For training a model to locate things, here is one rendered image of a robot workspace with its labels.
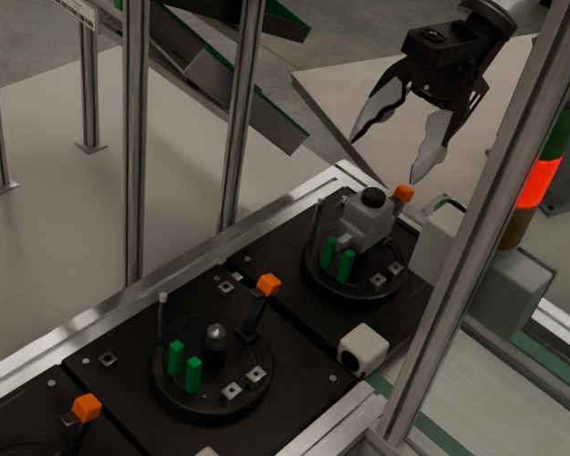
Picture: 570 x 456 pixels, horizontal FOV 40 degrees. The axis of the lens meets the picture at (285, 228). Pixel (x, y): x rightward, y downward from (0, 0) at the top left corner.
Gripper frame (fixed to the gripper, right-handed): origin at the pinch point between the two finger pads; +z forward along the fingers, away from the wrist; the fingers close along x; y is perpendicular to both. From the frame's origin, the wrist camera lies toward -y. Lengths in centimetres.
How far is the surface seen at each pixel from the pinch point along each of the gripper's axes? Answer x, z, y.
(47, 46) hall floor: 199, 38, 140
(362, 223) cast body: -1.2, 8.2, 4.5
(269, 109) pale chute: 20.9, 3.7, 8.2
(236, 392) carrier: -5.8, 29.5, -9.8
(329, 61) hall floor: 128, -20, 207
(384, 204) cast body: -1.7, 4.8, 5.7
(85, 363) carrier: 9.4, 37.7, -13.9
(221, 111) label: 22.6, 7.2, 1.0
